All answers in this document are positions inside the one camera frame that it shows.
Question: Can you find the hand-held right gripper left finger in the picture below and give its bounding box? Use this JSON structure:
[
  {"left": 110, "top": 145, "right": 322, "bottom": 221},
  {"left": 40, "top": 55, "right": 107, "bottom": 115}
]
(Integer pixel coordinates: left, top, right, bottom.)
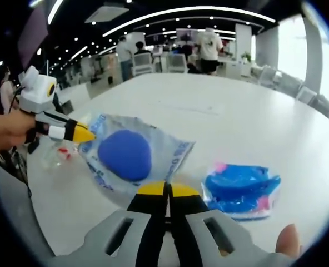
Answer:
[{"left": 46, "top": 181, "right": 169, "bottom": 267}]

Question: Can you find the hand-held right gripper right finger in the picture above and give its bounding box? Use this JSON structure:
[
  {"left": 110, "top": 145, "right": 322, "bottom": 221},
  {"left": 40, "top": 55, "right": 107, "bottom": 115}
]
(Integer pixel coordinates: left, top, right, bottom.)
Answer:
[{"left": 170, "top": 182, "right": 295, "bottom": 267}]

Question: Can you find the clear bottle with red label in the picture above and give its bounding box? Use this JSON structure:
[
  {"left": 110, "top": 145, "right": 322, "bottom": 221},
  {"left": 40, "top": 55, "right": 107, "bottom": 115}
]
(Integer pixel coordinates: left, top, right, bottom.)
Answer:
[{"left": 40, "top": 137, "right": 81, "bottom": 170}]

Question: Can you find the clear packet with blue pad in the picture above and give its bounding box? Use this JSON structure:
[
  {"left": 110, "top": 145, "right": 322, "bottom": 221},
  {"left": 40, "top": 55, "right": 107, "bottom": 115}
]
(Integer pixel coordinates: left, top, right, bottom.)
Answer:
[{"left": 77, "top": 112, "right": 196, "bottom": 209}]

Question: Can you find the blue plastic packet item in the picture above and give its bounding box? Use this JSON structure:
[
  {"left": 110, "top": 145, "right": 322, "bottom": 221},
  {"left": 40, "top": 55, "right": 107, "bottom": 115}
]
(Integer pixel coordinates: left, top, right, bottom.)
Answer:
[{"left": 201, "top": 160, "right": 282, "bottom": 223}]

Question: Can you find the white tabletop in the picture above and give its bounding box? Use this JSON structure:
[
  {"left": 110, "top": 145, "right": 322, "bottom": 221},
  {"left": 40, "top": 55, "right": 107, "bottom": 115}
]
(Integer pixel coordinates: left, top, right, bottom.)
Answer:
[{"left": 25, "top": 72, "right": 329, "bottom": 257}]

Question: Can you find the person's left hand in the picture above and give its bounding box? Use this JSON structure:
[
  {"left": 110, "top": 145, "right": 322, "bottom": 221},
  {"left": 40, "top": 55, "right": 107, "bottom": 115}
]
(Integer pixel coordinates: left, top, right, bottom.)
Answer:
[{"left": 2, "top": 113, "right": 37, "bottom": 146}]

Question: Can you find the person's right hand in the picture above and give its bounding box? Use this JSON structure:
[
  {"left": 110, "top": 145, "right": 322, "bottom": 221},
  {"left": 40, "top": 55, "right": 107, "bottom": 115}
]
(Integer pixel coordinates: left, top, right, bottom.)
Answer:
[{"left": 275, "top": 224, "right": 303, "bottom": 259}]

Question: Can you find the purple hanging panel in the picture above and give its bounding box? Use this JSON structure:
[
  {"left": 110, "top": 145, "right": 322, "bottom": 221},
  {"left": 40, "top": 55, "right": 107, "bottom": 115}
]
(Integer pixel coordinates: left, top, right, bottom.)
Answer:
[{"left": 16, "top": 7, "right": 49, "bottom": 65}]

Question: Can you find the long ceiling light strip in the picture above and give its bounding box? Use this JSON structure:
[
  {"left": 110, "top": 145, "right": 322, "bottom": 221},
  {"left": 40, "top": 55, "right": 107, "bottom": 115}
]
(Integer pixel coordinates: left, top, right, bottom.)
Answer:
[{"left": 47, "top": 0, "right": 64, "bottom": 23}]

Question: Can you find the white office chair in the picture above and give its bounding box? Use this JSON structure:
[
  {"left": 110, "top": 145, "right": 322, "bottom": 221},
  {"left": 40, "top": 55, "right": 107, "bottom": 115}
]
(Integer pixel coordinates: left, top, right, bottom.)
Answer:
[
  {"left": 168, "top": 52, "right": 188, "bottom": 74},
  {"left": 132, "top": 52, "right": 154, "bottom": 77}
]

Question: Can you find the person's grey garment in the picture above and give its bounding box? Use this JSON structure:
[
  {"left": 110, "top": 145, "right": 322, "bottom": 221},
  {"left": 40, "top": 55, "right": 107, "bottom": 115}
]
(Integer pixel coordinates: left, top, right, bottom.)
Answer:
[{"left": 0, "top": 164, "right": 56, "bottom": 262}]

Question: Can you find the ceiling air conditioner vent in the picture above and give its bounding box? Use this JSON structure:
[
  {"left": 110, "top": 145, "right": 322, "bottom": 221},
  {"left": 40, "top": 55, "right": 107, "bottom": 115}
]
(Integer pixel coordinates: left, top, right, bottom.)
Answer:
[{"left": 84, "top": 1, "right": 129, "bottom": 23}]

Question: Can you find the curved ceiling light strip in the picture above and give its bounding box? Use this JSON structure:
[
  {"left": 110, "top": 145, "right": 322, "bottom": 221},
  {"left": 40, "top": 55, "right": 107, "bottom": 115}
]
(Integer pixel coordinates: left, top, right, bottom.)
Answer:
[{"left": 101, "top": 6, "right": 277, "bottom": 37}]

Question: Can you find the narrow bright window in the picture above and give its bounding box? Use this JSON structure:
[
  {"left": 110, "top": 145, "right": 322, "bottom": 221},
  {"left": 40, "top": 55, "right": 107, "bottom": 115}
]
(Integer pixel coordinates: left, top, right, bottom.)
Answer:
[{"left": 275, "top": 16, "right": 307, "bottom": 82}]

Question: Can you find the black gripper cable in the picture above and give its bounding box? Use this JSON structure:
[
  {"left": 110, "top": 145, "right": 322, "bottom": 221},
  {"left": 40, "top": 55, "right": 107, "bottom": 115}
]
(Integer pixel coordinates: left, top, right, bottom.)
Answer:
[{"left": 9, "top": 85, "right": 26, "bottom": 112}]

